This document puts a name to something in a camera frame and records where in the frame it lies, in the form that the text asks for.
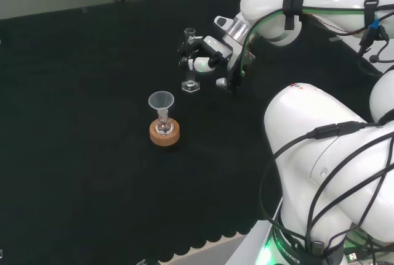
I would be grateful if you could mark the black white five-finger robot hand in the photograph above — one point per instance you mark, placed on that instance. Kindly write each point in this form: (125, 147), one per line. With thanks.
(212, 58)

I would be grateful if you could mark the clear graduated cylinder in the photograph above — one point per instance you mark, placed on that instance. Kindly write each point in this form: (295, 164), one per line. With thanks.
(190, 84)

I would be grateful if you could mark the clear plastic funnel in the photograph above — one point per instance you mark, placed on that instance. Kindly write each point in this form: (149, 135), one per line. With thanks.
(161, 100)

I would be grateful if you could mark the small round-bottom glass flask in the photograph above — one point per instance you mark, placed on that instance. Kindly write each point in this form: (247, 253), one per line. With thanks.
(163, 126)

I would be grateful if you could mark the clear tape piece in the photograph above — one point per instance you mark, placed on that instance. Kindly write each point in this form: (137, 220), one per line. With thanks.
(334, 39)
(83, 9)

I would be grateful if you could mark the black bench cloth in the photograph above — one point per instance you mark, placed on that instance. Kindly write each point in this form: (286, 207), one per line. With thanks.
(92, 123)

